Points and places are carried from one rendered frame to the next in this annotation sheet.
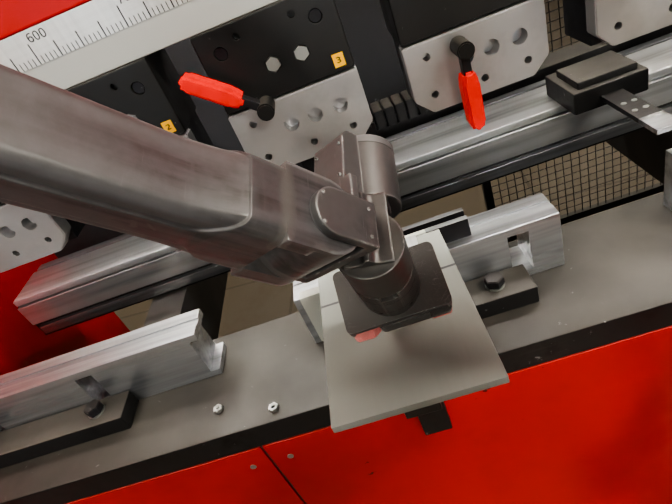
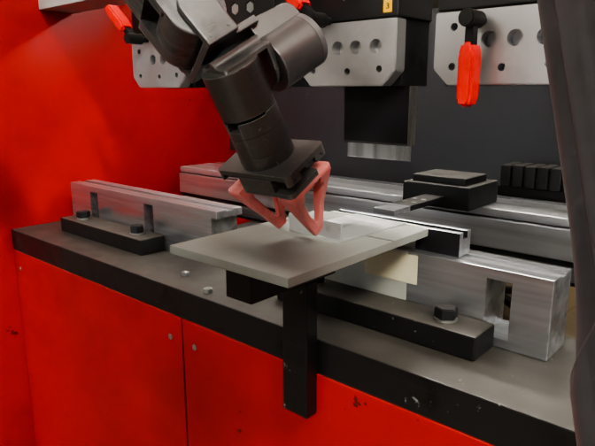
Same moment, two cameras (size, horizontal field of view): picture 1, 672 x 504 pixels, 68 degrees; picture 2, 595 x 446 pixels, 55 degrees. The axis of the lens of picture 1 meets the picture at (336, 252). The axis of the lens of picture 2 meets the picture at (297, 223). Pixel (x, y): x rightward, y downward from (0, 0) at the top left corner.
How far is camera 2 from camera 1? 47 cm
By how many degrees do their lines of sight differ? 36
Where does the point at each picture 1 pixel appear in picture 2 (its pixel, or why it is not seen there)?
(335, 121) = (367, 59)
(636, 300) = (559, 414)
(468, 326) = (325, 257)
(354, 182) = (251, 20)
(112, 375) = (161, 214)
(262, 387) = (221, 281)
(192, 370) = not seen: hidden behind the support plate
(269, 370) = not seen: hidden behind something
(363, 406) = (199, 248)
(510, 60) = (530, 57)
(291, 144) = (330, 66)
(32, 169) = not seen: outside the picture
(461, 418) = (326, 426)
